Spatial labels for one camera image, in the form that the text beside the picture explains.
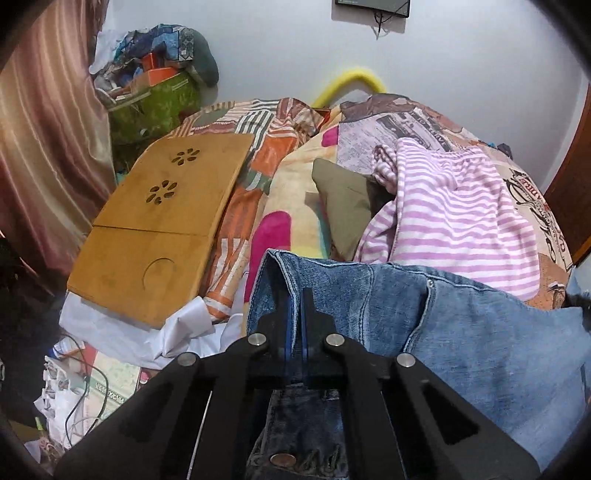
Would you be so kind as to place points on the newspaper print bed blanket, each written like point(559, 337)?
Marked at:
point(386, 117)

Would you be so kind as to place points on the wooden lap desk board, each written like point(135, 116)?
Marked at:
point(148, 248)

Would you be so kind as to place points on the pink striped garment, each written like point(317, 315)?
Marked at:
point(451, 211)

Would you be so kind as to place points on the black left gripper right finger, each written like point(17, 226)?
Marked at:
point(400, 420)

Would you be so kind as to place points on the yellow foam tube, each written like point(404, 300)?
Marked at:
point(349, 78)

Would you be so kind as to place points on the striped brown curtain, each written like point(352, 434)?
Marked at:
point(56, 163)

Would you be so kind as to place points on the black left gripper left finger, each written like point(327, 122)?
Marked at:
point(198, 418)

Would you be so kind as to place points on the olive green cloth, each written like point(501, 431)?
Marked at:
point(350, 201)

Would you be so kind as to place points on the colourful patchwork quilt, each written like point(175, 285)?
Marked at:
point(278, 128)

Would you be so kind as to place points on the blue denim jeans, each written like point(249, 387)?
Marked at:
point(526, 369)

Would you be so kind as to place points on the white sheet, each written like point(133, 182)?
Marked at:
point(189, 329)

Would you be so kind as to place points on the wall mounted black monitor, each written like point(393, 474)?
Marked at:
point(399, 8)

